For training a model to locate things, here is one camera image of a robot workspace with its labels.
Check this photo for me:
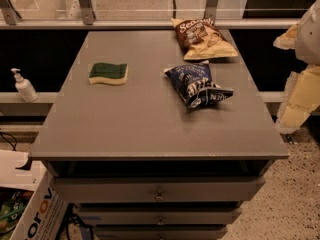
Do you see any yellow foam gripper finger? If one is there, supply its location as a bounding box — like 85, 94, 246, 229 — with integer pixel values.
275, 65, 320, 134
273, 23, 299, 50

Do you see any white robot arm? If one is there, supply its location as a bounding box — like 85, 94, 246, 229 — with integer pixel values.
273, 0, 320, 134

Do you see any drawer knob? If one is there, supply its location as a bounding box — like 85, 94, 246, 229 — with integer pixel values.
154, 191, 165, 202
156, 217, 165, 226

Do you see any black floor cable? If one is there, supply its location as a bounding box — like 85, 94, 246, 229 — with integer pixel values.
0, 131, 18, 152

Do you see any blue chip bag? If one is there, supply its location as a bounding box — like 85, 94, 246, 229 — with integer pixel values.
164, 60, 233, 109

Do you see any middle drawer knob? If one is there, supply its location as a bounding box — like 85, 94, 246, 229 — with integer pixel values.
156, 217, 165, 226

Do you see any brown chip bag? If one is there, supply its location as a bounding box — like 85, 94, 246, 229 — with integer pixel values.
171, 18, 238, 60

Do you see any top drawer knob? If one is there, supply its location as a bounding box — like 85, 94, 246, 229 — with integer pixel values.
154, 191, 165, 202

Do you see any white pump bottle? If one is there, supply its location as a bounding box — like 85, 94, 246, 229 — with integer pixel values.
11, 68, 39, 103

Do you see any white cardboard box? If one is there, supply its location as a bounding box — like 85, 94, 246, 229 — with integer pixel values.
0, 150, 67, 240

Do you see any grey drawer cabinet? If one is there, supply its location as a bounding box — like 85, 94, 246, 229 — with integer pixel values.
31, 30, 288, 240

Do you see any green yellow sponge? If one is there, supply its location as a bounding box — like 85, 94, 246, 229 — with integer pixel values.
89, 62, 128, 85

